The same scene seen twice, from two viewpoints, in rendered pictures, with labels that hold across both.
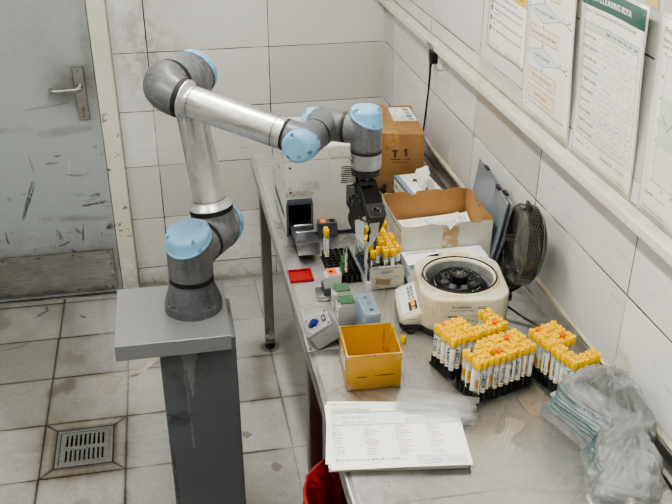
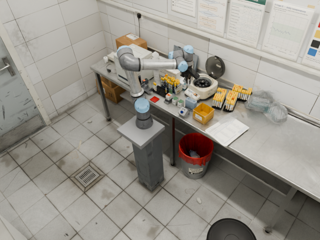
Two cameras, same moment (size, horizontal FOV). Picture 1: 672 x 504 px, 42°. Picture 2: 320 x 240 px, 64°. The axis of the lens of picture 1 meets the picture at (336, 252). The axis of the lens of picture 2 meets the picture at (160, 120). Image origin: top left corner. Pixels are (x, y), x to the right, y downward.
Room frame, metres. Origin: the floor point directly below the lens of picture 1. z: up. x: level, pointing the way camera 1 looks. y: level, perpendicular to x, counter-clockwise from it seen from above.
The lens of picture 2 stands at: (0.63, 1.13, 2.47)
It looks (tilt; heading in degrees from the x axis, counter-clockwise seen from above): 45 degrees down; 326
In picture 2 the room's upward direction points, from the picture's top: 4 degrees counter-clockwise
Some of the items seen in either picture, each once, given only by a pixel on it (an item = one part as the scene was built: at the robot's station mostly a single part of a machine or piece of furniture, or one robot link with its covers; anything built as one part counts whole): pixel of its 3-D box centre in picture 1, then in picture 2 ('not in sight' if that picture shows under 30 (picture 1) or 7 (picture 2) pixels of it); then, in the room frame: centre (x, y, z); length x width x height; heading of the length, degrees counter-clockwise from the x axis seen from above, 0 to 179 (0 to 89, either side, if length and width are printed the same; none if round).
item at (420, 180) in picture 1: (421, 185); (155, 57); (2.71, -0.29, 0.94); 0.22 x 0.12 x 0.13; 15
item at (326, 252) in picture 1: (341, 252); (161, 87); (2.24, -0.01, 0.93); 0.17 x 0.09 x 0.11; 12
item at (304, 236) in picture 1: (303, 232); (143, 86); (2.39, 0.10, 0.92); 0.21 x 0.07 x 0.05; 11
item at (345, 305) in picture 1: (345, 309); (180, 104); (1.96, -0.03, 0.91); 0.05 x 0.04 x 0.07; 101
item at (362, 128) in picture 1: (365, 129); (187, 53); (1.94, -0.07, 1.43); 0.09 x 0.08 x 0.11; 68
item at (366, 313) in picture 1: (367, 320); (191, 104); (1.89, -0.08, 0.92); 0.10 x 0.07 x 0.10; 13
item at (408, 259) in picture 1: (446, 265); (188, 79); (2.18, -0.32, 0.92); 0.24 x 0.12 x 0.10; 101
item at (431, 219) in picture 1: (434, 227); (175, 69); (2.37, -0.30, 0.95); 0.29 x 0.25 x 0.15; 101
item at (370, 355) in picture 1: (369, 356); (203, 113); (1.73, -0.08, 0.93); 0.13 x 0.13 x 0.10; 8
